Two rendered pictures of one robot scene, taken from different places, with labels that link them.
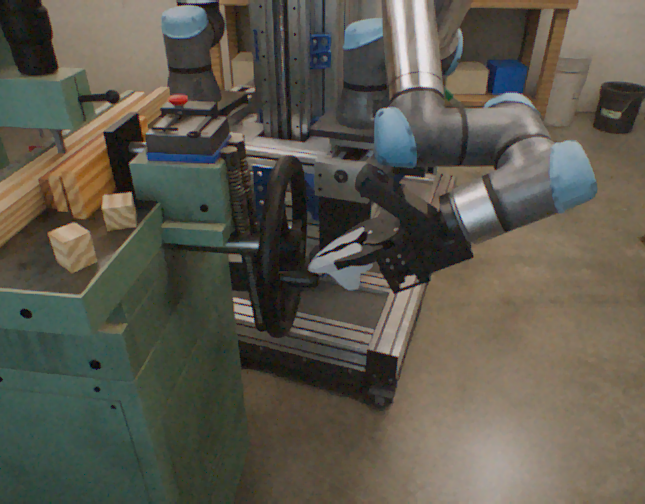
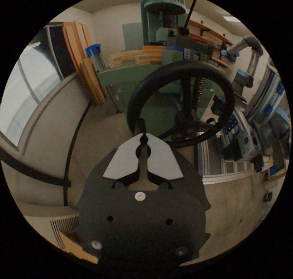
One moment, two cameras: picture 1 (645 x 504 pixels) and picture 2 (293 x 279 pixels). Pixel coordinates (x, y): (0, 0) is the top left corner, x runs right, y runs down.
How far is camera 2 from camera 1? 0.67 m
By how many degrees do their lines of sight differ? 61
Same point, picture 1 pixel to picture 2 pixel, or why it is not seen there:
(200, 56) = (242, 81)
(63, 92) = (160, 30)
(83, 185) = (145, 51)
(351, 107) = (265, 128)
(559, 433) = not seen: hidden behind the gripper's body
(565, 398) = not seen: hidden behind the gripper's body
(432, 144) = not seen: outside the picture
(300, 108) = (254, 116)
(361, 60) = (277, 119)
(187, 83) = (235, 84)
